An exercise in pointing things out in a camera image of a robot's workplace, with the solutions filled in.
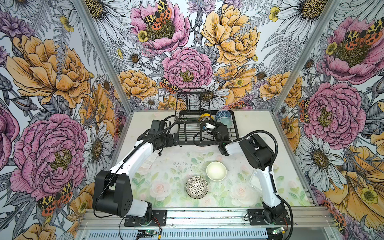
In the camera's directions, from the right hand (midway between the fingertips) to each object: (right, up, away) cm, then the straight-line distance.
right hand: (213, 119), depth 102 cm
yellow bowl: (-4, +4, +13) cm, 14 cm away
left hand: (-26, -15, -15) cm, 33 cm away
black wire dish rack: (-13, +8, +21) cm, 26 cm away
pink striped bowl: (-3, -4, -10) cm, 12 cm away
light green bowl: (+10, -1, +6) cm, 12 cm away
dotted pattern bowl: (-11, -38, -19) cm, 43 cm away
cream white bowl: (0, -30, -15) cm, 33 cm away
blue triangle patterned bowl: (+9, +5, +12) cm, 16 cm away
